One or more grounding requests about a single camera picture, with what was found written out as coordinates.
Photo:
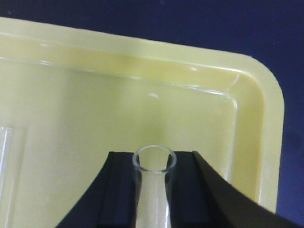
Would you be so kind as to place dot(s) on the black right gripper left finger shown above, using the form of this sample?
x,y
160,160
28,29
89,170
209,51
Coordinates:
x,y
109,201

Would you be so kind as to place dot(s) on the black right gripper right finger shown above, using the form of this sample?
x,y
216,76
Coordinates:
x,y
201,198

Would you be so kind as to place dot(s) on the tall glass test tube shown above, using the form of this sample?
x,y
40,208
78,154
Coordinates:
x,y
154,167

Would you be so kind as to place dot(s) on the short glass test tube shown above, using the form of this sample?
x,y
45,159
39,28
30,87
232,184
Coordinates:
x,y
5,145

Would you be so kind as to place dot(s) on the yellow plastic tray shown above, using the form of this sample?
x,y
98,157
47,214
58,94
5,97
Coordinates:
x,y
71,96

